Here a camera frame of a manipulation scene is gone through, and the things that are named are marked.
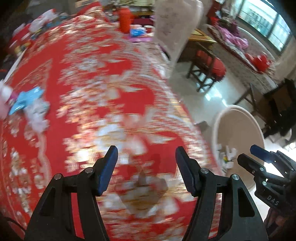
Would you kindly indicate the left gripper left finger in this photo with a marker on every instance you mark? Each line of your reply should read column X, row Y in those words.
column 52, row 218

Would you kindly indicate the small red cushioned chair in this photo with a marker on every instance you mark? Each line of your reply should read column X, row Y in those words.
column 206, row 68

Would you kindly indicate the beige trash bin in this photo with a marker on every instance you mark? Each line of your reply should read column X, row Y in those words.
column 234, row 131

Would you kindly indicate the red floral tablecloth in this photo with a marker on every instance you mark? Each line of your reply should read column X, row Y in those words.
column 103, row 90

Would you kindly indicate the wooden side table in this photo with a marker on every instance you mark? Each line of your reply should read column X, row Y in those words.
column 196, row 37

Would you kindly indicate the blue plastic bag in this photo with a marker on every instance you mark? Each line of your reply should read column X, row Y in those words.
column 25, row 98

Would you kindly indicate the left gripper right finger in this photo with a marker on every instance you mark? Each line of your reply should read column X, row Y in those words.
column 239, row 217

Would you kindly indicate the beige paper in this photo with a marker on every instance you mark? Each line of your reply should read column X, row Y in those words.
column 144, row 192

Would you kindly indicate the red thermos jug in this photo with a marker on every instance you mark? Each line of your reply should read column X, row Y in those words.
column 125, row 19

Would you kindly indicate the white ornate chair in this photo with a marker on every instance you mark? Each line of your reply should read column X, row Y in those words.
column 174, row 21

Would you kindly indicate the red plastic bag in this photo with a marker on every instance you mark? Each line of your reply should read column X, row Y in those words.
column 260, row 62

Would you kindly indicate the pink thermos bottle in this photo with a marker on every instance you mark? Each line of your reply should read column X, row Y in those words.
column 5, row 95

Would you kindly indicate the floral sofa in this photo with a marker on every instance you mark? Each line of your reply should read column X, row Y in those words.
column 239, row 61

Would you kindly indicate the white knotted plastic bag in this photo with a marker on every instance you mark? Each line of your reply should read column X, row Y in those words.
column 36, row 115

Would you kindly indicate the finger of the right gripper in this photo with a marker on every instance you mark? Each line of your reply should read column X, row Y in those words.
column 251, row 165
column 284, row 164

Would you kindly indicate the dark wooden stool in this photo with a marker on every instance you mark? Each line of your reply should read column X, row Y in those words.
column 276, row 107

